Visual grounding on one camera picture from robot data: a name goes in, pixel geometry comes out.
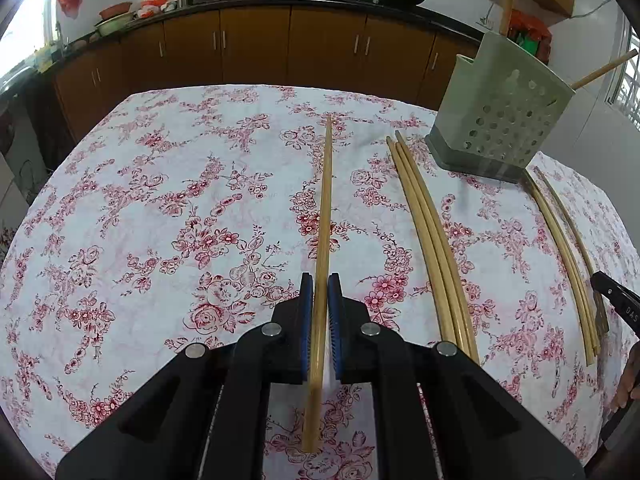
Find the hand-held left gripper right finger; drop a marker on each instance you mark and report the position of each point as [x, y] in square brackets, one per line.
[334, 330]

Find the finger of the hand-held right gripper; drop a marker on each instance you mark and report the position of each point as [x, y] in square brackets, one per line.
[620, 300]

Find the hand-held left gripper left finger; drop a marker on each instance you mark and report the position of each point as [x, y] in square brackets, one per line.
[306, 320]

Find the grey perforated utensil holder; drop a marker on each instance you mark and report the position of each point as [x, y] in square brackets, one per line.
[500, 105]

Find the person's right hand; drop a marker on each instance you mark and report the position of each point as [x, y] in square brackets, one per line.
[631, 380]

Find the red floral tablecloth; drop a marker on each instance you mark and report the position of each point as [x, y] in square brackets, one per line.
[150, 210]

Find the large barred window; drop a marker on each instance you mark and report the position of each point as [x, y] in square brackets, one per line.
[631, 85]

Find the green packet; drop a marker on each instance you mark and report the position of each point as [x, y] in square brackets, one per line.
[527, 42]

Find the brown lower kitchen cabinets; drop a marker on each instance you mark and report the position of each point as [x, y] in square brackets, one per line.
[250, 50]

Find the large red plastic bag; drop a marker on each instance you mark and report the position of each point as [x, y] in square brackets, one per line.
[530, 22]

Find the black kitchen countertop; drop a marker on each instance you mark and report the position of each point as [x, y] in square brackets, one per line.
[310, 0]

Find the red and white plastic bags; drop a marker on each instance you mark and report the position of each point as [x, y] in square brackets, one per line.
[152, 6]

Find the red-brown basin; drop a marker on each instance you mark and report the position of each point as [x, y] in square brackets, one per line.
[115, 10]

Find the small bright window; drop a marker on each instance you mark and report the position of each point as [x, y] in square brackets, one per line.
[25, 35]

